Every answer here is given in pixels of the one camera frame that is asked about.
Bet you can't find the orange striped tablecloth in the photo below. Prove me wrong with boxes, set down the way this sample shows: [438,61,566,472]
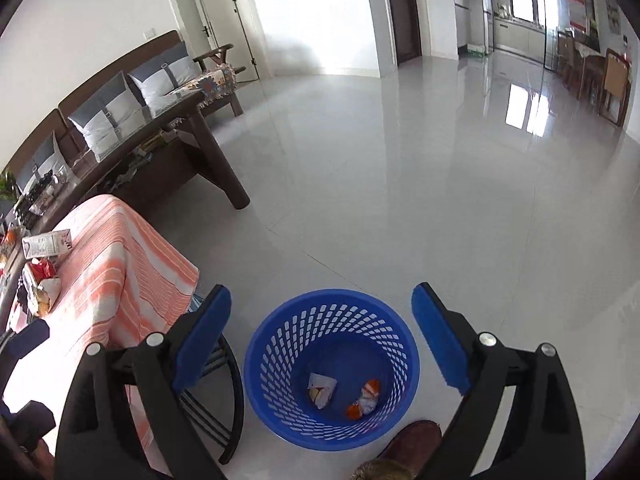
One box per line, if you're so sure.
[0,194,200,471]

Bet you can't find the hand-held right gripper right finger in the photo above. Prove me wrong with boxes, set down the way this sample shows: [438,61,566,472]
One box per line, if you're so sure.
[411,282,587,480]

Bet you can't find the person's brown shoe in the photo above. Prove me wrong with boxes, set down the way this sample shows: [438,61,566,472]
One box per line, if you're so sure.
[350,420,443,480]

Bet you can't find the blue plastic mesh basket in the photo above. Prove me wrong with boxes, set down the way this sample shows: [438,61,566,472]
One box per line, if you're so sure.
[243,288,421,452]

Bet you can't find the wooden folding chair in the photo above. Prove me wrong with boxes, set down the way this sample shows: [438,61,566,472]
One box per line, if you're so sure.
[599,48,632,128]

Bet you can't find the dark wooden sofa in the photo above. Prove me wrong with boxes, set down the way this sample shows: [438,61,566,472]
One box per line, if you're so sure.
[0,29,246,196]

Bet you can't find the floral sofa cover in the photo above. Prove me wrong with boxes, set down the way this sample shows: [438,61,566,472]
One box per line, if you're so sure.
[170,62,246,111]

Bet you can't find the white green milk carton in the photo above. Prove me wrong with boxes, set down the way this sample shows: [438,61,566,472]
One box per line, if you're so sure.
[21,230,73,260]

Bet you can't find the kitchen cabinets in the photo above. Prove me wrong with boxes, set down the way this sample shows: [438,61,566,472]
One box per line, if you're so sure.
[492,15,547,57]

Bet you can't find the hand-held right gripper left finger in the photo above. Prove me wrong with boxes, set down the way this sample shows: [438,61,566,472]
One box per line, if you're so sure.
[54,284,233,480]

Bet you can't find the clear glass fruit tray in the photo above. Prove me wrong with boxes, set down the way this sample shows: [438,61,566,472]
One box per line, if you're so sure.
[20,167,76,211]

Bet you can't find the grey white pillow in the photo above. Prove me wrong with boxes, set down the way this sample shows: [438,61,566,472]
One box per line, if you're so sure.
[68,71,151,161]
[127,42,201,113]
[15,130,77,196]

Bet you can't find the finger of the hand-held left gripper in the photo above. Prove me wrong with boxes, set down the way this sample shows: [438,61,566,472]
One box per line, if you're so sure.
[0,320,51,376]

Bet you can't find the glass sliding door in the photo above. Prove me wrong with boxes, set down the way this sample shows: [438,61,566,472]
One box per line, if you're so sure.
[542,0,597,72]

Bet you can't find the red snack packet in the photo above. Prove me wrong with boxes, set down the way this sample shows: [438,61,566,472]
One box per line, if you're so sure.
[22,257,58,286]

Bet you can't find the wooden dining table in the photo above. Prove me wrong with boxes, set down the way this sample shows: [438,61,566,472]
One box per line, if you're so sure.
[564,37,607,102]

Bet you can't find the yellow snack packet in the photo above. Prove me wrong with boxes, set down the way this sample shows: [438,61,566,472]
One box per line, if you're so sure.
[25,277,62,317]

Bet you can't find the orange white crumpled wrapper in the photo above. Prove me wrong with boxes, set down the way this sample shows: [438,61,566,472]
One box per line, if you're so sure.
[346,379,381,419]

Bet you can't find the dark wooden coffee table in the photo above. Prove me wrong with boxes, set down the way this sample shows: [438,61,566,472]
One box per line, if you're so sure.
[0,91,251,241]

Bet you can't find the white door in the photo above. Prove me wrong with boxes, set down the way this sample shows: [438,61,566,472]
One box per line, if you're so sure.
[187,0,261,83]

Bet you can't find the dark brown door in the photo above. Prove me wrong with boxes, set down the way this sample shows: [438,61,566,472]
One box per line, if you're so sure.
[382,0,421,66]

